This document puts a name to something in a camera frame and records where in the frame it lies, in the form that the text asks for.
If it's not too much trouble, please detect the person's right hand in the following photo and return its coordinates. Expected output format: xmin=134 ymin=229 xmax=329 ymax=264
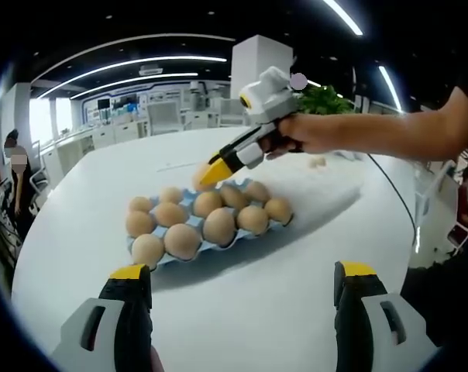
xmin=265 ymin=113 xmax=329 ymax=160

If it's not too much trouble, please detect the white table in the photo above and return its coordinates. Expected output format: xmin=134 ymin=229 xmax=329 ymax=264
xmin=11 ymin=127 xmax=417 ymax=372

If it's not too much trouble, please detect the group of tan eggs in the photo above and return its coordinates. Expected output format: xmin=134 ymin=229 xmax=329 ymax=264
xmin=125 ymin=181 xmax=294 ymax=269

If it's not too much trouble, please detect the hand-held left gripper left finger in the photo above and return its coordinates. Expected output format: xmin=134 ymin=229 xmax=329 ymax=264
xmin=50 ymin=263 xmax=155 ymax=372

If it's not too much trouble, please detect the blue egg tray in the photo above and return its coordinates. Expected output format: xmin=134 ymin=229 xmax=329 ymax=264
xmin=125 ymin=177 xmax=295 ymax=270

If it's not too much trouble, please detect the person's dark shirt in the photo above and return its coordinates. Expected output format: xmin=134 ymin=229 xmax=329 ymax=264
xmin=402 ymin=73 xmax=468 ymax=346

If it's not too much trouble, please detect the ceiling light strip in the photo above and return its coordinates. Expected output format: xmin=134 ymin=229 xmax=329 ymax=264
xmin=322 ymin=0 xmax=363 ymax=36
xmin=377 ymin=65 xmax=404 ymax=113

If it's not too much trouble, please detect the green potted plant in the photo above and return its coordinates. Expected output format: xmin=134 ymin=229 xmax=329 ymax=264
xmin=298 ymin=84 xmax=357 ymax=115

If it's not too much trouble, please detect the person's left hand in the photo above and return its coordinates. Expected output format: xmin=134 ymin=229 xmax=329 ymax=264
xmin=149 ymin=346 xmax=166 ymax=372

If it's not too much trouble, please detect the white mesh office chair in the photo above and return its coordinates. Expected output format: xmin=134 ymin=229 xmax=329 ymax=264
xmin=218 ymin=98 xmax=247 ymax=127
xmin=146 ymin=102 xmax=181 ymax=136

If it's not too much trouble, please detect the white foam egg holder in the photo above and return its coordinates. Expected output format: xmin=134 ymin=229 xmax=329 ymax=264
xmin=237 ymin=154 xmax=361 ymax=229

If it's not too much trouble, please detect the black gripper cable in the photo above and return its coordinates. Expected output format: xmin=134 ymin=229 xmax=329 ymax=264
xmin=365 ymin=153 xmax=421 ymax=255

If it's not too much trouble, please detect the row of white cabinets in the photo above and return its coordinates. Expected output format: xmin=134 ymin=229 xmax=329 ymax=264
xmin=40 ymin=115 xmax=223 ymax=175

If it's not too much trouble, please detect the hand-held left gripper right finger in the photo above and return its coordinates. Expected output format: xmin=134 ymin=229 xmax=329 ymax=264
xmin=333 ymin=260 xmax=441 ymax=372

